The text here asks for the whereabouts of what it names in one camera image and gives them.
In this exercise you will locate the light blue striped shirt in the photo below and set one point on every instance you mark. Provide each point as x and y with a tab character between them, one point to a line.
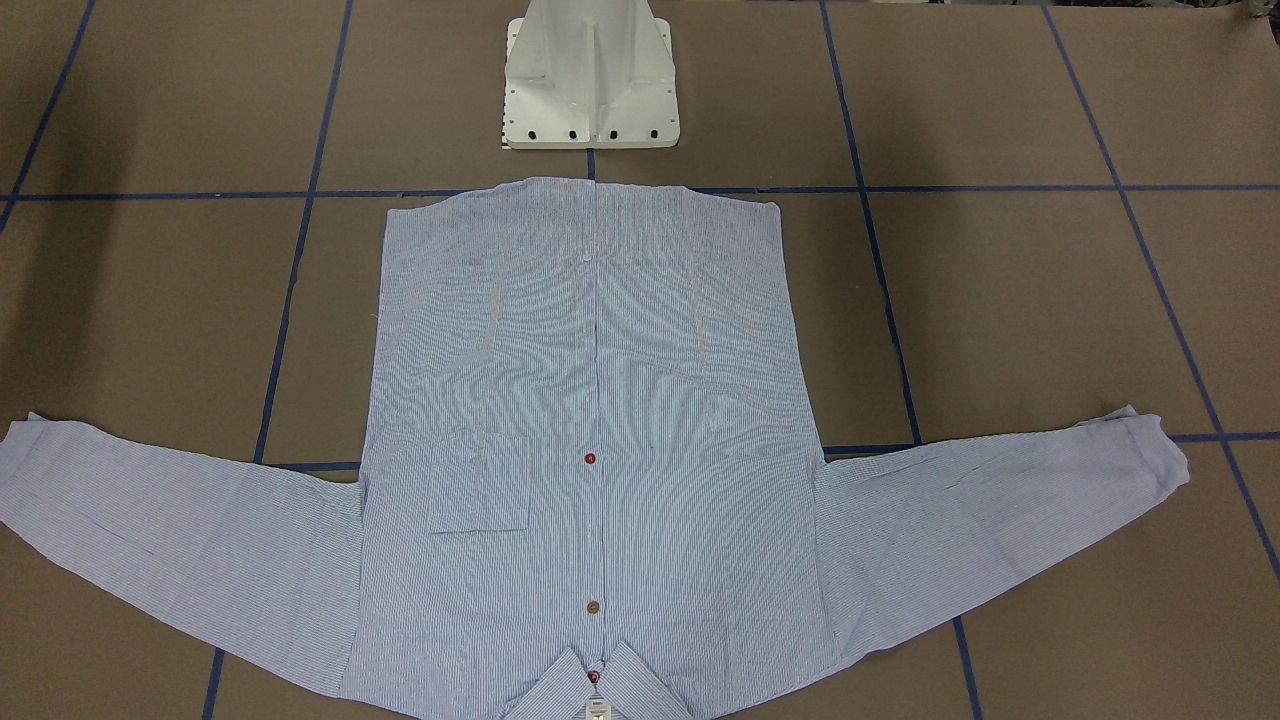
591	472

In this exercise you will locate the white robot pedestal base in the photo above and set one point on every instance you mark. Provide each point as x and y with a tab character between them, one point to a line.
596	75

